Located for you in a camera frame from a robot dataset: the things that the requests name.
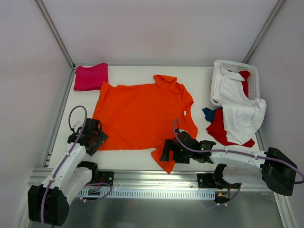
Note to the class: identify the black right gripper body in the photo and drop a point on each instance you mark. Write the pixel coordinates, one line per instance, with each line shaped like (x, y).
(173, 152)

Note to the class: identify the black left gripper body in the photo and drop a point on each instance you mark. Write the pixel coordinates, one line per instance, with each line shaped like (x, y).
(99, 140)

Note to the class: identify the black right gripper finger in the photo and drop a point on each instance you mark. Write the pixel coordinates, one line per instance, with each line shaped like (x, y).
(169, 144)
(168, 153)

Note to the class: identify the orange t shirt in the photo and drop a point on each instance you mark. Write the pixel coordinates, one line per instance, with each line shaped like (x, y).
(138, 117)

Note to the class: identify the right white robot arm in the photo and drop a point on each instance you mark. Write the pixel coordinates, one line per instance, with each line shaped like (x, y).
(234, 167)

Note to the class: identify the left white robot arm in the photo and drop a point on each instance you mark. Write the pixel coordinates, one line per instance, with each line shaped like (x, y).
(49, 202)

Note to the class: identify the red t shirt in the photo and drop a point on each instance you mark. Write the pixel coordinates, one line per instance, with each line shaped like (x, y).
(216, 128)

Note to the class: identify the dark blue t shirt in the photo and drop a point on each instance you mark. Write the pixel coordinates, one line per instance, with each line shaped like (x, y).
(209, 114)

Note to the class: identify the folded pink t shirt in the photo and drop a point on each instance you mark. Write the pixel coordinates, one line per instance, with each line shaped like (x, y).
(91, 78)

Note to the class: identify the white t shirt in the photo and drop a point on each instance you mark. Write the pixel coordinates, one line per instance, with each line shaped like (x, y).
(242, 117)

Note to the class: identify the white plastic laundry basket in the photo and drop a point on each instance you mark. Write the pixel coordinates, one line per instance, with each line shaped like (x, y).
(253, 80)

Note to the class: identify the aluminium mounting rail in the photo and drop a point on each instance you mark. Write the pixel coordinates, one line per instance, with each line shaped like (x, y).
(148, 180)

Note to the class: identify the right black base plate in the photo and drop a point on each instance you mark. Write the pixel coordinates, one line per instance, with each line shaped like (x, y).
(211, 181)

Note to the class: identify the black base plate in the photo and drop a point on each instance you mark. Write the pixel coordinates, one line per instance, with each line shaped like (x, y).
(211, 181)
(105, 177)

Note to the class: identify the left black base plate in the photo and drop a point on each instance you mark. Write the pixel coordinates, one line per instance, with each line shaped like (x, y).
(105, 177)

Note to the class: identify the white slotted cable duct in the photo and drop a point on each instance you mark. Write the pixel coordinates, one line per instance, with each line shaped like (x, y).
(148, 194)

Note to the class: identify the left aluminium frame post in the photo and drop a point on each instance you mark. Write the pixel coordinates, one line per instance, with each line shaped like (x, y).
(49, 21)

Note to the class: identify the aluminium frame post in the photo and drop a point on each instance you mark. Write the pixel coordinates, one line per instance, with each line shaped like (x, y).
(49, 21)
(266, 26)

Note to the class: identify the right aluminium frame post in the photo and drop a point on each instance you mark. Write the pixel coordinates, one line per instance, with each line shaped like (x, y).
(266, 26)

